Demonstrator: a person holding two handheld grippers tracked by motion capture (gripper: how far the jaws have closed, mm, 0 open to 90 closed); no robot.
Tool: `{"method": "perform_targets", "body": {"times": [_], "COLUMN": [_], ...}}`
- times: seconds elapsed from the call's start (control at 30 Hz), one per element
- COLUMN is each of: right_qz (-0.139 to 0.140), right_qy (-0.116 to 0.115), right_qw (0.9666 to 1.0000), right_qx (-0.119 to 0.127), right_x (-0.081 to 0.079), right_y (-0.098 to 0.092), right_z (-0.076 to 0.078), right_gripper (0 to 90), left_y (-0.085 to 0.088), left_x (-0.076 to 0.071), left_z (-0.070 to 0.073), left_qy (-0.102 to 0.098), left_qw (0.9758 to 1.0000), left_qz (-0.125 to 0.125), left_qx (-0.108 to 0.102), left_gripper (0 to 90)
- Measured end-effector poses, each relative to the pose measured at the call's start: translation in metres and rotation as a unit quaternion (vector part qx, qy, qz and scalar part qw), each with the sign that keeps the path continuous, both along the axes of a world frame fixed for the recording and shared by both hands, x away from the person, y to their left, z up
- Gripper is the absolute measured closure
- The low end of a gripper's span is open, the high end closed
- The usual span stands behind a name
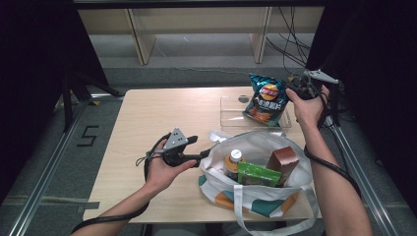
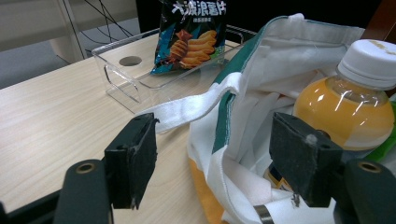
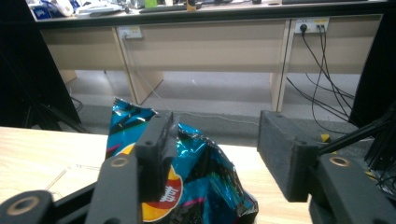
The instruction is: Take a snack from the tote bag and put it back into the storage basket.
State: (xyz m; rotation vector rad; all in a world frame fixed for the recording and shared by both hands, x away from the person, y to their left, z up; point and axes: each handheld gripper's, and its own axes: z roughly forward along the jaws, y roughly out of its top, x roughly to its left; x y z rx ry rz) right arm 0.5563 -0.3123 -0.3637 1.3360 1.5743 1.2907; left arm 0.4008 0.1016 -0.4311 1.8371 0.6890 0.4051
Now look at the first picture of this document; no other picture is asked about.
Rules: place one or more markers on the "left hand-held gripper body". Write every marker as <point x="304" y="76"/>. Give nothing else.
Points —
<point x="175" y="141"/>

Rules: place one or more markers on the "green snack packet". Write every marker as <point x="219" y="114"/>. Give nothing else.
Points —
<point x="257" y="175"/>

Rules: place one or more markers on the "metal floor rail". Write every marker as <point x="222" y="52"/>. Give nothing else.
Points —
<point x="42" y="183"/>
<point x="364" y="183"/>

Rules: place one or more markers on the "person's right hand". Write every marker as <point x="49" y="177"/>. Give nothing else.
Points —
<point x="308" y="113"/>

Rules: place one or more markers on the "yellow tape piece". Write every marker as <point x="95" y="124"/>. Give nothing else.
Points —
<point x="290" y="78"/>
<point x="95" y="103"/>

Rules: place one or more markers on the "clear plastic tray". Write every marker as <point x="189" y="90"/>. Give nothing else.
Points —
<point x="232" y="111"/>

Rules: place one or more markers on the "orange drink bottle white cap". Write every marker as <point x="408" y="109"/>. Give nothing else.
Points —
<point x="235" y="155"/>

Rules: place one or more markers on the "blue potato chips bag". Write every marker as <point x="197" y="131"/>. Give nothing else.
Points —
<point x="267" y="108"/>

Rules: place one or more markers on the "beige wooden desk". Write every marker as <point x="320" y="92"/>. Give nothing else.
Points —
<point x="196" y="19"/>

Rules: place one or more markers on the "black curtain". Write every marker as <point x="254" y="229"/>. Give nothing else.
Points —
<point x="32" y="65"/>
<point x="377" y="65"/>

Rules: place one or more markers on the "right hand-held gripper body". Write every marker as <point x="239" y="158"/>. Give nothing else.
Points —
<point x="306" y="88"/>

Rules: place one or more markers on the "person's left hand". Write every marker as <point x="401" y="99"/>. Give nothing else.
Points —
<point x="160" y="177"/>

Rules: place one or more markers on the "brown cardboard box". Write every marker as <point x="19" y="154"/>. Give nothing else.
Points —
<point x="282" y="160"/>

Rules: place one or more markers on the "white canvas tote bag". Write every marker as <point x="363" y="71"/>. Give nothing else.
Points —
<point x="262" y="196"/>

